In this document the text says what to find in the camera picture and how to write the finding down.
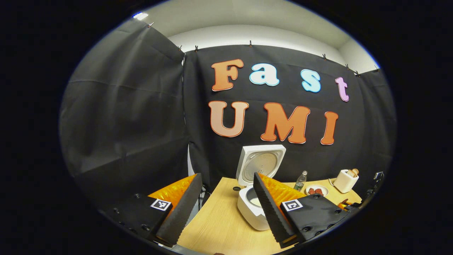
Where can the white toaster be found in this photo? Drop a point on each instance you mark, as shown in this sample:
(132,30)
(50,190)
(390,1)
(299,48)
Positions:
(344,184)

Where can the white rice cooker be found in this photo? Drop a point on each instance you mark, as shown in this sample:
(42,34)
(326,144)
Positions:
(260,163)

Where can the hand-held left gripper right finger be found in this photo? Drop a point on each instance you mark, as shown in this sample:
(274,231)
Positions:
(269,209)

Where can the ceiling light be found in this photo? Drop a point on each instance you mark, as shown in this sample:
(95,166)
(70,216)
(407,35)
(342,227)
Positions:
(140,16)

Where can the white rice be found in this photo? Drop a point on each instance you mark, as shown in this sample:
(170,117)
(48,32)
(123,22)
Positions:
(255,202)

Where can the clear plastic water bottle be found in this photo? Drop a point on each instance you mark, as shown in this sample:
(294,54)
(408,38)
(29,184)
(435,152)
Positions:
(300,182)

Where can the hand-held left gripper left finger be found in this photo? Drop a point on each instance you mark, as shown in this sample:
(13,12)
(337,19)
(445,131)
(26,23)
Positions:
(184,209)

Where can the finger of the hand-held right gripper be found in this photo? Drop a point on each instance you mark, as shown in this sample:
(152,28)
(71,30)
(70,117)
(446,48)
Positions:
(342,204)

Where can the white oval plate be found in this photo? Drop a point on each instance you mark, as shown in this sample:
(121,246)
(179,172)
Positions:
(325,191)

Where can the black backdrop cloth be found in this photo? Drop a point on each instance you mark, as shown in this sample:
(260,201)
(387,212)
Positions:
(124,124)

